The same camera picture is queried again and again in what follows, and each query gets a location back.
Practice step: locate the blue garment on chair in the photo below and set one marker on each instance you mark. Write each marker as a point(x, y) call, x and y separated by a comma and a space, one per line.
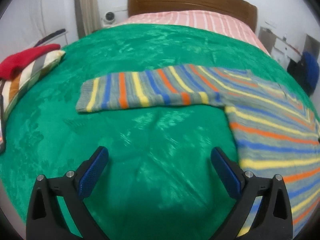
point(312, 71)

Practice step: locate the beige curtain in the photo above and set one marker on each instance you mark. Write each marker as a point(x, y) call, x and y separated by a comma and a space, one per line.
point(87, 17)

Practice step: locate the red folded garment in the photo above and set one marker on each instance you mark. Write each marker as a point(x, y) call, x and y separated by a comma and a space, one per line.
point(14, 64)

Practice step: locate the pink striped bed sheet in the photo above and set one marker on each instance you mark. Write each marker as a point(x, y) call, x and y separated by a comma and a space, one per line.
point(201, 19)

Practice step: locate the green satin bedspread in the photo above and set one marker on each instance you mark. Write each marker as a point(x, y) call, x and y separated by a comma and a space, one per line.
point(159, 183)

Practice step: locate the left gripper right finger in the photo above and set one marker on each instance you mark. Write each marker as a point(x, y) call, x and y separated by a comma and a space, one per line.
point(273, 219)

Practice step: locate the black coat on chair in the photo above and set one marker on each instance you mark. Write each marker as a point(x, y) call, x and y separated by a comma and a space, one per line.
point(298, 70)

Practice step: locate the brown wooden headboard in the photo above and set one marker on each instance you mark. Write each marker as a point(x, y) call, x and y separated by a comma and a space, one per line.
point(239, 9)

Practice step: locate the striped knit sweater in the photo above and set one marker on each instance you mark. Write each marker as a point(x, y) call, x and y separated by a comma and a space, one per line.
point(273, 130)

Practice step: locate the black rod by wall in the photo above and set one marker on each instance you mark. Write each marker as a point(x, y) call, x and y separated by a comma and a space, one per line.
point(50, 37)

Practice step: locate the white desk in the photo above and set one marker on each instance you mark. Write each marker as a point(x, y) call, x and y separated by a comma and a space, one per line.
point(278, 49)

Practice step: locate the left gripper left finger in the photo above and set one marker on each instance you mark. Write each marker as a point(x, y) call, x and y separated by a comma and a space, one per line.
point(45, 219)

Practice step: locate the small white fan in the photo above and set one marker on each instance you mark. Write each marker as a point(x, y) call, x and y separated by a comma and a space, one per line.
point(109, 18)

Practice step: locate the striped folded cloth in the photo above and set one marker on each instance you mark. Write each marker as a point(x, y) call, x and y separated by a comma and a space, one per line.
point(13, 91)

